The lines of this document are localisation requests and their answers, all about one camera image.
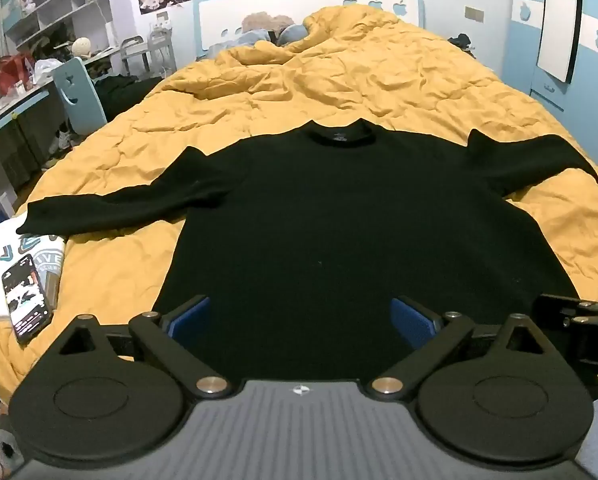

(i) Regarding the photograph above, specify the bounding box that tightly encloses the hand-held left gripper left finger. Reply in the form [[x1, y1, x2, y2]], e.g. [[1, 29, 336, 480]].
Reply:
[[54, 295, 231, 399]]

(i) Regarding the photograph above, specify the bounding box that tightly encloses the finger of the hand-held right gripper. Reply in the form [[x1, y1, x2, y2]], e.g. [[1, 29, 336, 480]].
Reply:
[[535, 293, 598, 332]]

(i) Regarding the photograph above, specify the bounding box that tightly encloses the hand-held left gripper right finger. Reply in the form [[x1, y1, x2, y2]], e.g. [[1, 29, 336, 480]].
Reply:
[[368, 296, 556, 402]]

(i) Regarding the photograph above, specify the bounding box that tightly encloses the black long-sleeved sweater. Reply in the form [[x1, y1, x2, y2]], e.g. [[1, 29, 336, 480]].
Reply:
[[16, 118, 598, 386]]

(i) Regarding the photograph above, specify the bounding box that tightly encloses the dark clothes pile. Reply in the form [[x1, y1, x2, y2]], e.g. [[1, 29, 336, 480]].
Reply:
[[448, 33, 478, 57]]

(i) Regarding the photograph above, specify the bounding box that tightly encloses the black smartphone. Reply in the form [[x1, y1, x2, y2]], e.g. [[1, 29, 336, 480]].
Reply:
[[1, 253, 54, 345]]

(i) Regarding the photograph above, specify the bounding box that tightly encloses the pair of shoes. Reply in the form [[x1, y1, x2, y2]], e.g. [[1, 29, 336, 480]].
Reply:
[[48, 129, 76, 156]]

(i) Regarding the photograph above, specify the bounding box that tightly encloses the dark clothing heap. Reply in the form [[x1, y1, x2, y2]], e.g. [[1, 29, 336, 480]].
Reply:
[[95, 73, 166, 117]]

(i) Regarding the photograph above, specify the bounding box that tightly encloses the light blue chair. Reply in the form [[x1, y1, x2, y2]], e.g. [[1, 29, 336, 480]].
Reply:
[[53, 56, 108, 136]]

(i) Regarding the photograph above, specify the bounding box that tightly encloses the blue and white wardrobe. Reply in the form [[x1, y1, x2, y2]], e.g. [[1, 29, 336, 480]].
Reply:
[[502, 0, 598, 163]]

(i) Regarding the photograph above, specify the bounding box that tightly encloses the yellow blanket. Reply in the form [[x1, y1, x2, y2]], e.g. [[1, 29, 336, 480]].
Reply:
[[0, 4, 598, 396]]

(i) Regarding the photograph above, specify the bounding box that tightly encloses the blue-edged desk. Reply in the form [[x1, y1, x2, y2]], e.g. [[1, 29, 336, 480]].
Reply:
[[0, 45, 122, 221]]

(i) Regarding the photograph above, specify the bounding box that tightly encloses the grey stool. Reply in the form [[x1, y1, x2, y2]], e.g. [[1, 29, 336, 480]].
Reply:
[[120, 35, 151, 77]]

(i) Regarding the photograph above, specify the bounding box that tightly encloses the white chair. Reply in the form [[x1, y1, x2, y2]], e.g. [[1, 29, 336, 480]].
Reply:
[[148, 21, 178, 80]]

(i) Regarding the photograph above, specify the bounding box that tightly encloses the black-framed white board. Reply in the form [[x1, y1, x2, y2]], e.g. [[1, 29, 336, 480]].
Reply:
[[536, 0, 596, 84]]

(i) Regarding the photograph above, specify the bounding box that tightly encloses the white plastic bag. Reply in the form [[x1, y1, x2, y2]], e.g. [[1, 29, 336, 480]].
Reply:
[[33, 58, 62, 81]]

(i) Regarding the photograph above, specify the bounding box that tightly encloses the white and blue headboard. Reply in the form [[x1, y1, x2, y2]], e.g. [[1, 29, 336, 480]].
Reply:
[[193, 0, 426, 60]]

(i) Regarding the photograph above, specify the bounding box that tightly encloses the blue pillow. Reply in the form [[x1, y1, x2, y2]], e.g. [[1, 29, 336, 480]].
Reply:
[[276, 23, 311, 46]]

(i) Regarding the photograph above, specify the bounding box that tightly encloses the red bag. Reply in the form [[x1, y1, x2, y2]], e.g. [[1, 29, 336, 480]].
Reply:
[[0, 54, 36, 95]]

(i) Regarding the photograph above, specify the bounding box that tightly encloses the brown plush toy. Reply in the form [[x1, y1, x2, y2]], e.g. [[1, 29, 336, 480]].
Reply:
[[241, 10, 296, 33]]

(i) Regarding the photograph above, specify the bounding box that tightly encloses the white and blue bookshelf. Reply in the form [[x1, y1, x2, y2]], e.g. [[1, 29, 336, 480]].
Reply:
[[0, 0, 130, 61]]

